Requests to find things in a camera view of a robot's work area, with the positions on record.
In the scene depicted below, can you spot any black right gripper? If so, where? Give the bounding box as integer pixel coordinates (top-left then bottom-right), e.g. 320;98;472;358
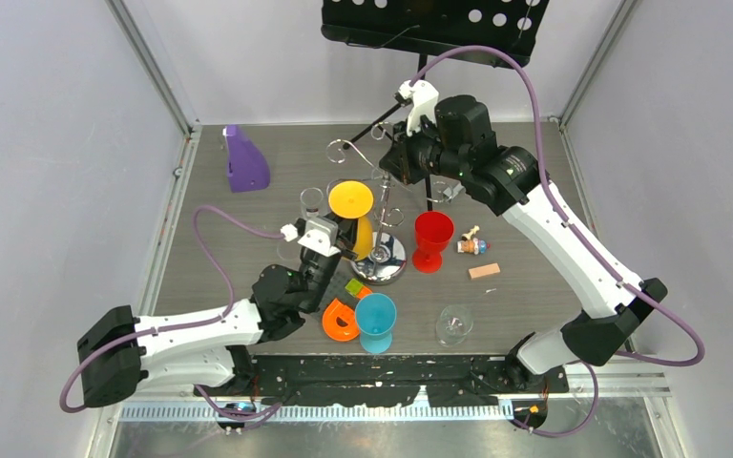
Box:
379;115;467;188

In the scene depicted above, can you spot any yellow plastic wine glass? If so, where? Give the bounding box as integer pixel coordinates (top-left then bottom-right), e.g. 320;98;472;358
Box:
328;180;374;261

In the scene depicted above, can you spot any chrome wine glass rack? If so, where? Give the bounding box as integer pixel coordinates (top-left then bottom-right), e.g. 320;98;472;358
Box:
325;138;411;285

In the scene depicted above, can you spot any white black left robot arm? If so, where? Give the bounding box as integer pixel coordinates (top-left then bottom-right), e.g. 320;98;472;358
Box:
59;213;366;413

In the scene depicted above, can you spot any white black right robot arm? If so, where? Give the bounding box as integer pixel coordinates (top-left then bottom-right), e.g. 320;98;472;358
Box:
379;95;667;392

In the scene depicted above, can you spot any clear wine glass with label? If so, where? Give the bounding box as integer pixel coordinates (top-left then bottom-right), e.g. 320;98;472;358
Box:
300;187;326;219

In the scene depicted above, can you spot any red plastic wine glass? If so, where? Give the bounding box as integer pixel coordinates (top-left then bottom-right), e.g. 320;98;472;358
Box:
411;211;454;274

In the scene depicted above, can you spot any blue plastic wine glass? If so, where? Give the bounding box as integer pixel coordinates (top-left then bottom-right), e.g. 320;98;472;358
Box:
355;293;397;354

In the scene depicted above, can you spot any clear wine glass near edge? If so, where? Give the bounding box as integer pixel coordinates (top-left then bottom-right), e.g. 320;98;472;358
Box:
435;305;473;346

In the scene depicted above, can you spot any grey studded building plate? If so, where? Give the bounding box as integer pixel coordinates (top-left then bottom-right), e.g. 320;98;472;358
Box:
321;272;357;309

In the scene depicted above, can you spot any lime green building brick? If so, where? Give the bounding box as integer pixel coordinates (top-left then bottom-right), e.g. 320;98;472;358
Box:
345;279;372;299

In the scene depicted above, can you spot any cream chess piece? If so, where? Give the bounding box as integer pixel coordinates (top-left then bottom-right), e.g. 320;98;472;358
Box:
460;225;480;240

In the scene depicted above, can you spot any ice cream cone toy figure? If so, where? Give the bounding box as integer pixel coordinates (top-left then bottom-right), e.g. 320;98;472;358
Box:
456;238;490;255

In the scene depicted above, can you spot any purple plastic stand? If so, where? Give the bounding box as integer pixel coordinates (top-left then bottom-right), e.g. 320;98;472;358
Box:
222;125;271;193

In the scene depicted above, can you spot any pink eraser block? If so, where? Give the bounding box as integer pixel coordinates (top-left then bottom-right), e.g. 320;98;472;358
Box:
468;262;501;281

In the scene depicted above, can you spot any black music stand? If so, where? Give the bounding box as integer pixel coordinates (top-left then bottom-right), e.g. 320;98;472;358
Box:
322;1;560;215

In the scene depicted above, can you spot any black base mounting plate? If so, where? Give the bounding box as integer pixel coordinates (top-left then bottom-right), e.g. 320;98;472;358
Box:
240;353;570;409

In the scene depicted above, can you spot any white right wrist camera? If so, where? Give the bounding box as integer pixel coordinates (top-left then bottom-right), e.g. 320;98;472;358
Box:
393;80;439;136

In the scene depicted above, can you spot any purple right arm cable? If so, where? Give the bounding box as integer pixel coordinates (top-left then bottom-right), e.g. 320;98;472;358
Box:
407;45;706;439

